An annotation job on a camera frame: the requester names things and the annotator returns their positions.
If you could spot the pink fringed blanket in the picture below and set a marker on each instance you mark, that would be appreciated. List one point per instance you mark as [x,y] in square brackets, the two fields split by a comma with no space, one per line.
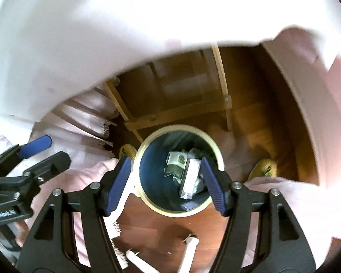
[85,173]

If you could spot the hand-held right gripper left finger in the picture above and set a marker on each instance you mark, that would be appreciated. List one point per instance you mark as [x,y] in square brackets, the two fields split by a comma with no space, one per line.
[118,187]

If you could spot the yellow slipper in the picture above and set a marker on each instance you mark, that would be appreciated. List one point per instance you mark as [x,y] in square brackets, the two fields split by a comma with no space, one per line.
[265,169]
[128,151]

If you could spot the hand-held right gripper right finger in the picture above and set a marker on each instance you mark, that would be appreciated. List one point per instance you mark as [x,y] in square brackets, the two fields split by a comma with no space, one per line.
[216,187]

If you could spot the lavender box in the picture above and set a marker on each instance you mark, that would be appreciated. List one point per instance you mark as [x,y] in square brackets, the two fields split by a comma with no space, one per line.
[189,182]

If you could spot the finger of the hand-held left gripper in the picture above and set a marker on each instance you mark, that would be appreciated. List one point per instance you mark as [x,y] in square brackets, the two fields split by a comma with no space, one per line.
[52,165]
[35,146]

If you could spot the round blue waste bin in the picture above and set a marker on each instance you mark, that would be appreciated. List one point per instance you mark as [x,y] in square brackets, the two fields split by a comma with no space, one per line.
[156,182]

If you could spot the green cardboard box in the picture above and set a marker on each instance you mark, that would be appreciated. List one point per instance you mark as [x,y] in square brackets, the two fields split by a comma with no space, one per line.
[174,163]

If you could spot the white plastic tube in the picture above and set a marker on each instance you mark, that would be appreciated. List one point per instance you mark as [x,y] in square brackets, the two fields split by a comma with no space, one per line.
[189,253]
[137,261]

